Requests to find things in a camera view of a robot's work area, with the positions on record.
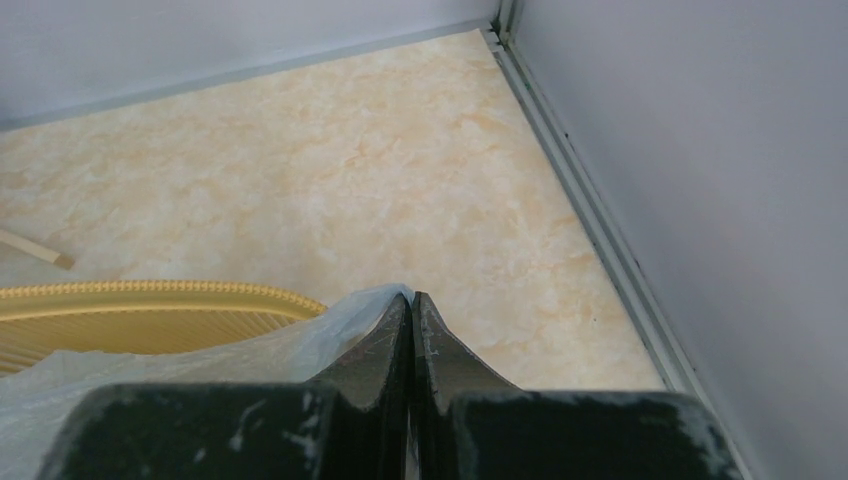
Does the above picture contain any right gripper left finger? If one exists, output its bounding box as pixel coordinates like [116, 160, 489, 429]
[38, 294, 411, 479]

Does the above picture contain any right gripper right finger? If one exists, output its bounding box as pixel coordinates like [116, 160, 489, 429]
[412, 292, 742, 479]

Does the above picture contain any yellow plastic trash bin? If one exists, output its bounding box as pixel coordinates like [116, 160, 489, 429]
[1, 280, 327, 377]

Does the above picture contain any light blue plastic trash bag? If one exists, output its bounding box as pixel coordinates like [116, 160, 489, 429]
[1, 284, 414, 479]

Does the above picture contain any wooden clothes rack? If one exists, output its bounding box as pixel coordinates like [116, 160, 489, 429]
[1, 229, 75, 270]

